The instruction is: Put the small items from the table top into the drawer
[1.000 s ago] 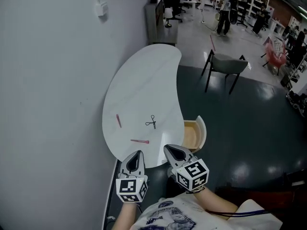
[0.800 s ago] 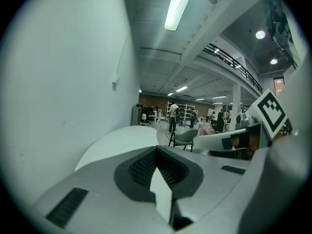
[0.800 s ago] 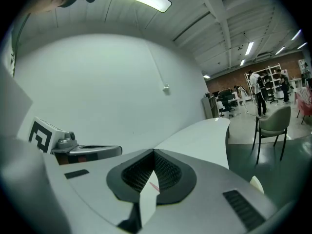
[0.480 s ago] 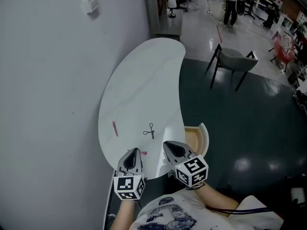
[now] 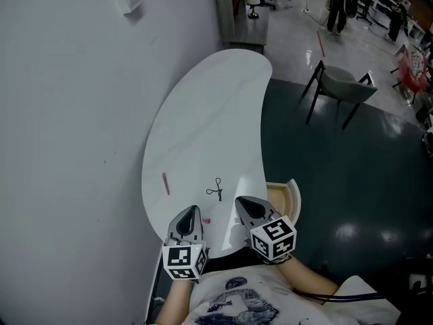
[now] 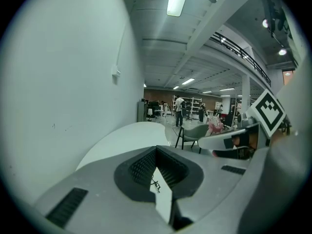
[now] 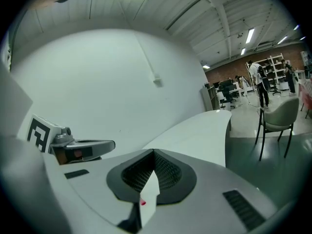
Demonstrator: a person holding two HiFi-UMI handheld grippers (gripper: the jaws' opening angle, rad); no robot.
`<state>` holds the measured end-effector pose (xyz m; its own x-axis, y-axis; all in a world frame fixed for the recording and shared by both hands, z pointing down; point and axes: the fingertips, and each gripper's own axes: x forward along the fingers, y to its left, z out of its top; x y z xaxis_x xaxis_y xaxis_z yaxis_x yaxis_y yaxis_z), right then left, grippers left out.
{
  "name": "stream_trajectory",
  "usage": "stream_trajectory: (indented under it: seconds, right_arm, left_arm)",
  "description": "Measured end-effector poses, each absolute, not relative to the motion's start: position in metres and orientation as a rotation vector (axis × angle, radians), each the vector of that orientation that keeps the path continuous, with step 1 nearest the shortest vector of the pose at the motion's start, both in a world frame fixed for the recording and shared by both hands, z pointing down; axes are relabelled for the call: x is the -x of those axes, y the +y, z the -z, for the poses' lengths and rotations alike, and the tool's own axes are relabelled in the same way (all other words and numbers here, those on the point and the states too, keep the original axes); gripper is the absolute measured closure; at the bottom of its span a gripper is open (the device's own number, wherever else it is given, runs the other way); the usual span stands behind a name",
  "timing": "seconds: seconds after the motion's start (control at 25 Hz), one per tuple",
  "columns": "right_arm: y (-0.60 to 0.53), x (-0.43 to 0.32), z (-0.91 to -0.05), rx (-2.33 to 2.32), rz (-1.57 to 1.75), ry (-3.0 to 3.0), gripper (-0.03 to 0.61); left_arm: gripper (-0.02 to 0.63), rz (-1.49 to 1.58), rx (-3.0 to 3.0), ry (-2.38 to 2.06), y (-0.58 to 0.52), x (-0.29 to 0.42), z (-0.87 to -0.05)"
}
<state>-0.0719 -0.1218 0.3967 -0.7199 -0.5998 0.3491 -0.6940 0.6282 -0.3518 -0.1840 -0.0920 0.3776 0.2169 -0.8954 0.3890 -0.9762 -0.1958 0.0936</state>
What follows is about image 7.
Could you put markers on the white wooden desk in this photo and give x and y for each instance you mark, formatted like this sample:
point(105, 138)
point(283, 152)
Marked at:
point(195, 135)

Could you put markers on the black office chair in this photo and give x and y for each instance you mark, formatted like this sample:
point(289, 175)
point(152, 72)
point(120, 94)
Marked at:
point(226, 96)

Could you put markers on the white office desk with monitors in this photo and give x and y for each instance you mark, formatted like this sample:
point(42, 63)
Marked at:
point(231, 84)

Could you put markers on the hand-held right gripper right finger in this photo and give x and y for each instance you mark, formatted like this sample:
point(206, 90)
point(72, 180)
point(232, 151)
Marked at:
point(209, 191)

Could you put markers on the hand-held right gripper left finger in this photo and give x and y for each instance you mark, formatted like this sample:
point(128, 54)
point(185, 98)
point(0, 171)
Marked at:
point(92, 186)

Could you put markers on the white wall conduit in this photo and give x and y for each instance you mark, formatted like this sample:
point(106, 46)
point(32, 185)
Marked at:
point(146, 55)

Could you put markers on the grey chair black legs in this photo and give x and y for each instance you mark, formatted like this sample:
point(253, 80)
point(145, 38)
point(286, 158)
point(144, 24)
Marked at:
point(280, 116)

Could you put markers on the grey open cabinet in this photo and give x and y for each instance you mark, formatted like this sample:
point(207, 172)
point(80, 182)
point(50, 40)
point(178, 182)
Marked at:
point(209, 97)

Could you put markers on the ceiling tube light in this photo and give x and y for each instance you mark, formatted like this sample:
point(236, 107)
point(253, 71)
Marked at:
point(250, 35)
point(243, 51)

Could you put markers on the white shelving unit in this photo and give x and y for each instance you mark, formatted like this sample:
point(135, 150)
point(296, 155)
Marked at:
point(273, 67)

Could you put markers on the white wall junction box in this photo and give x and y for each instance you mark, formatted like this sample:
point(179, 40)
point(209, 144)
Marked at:
point(158, 80)

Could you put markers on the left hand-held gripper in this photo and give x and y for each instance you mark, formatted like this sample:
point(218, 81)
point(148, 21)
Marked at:
point(40, 133)

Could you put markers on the pink armchair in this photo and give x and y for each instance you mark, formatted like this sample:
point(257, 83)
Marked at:
point(306, 94)

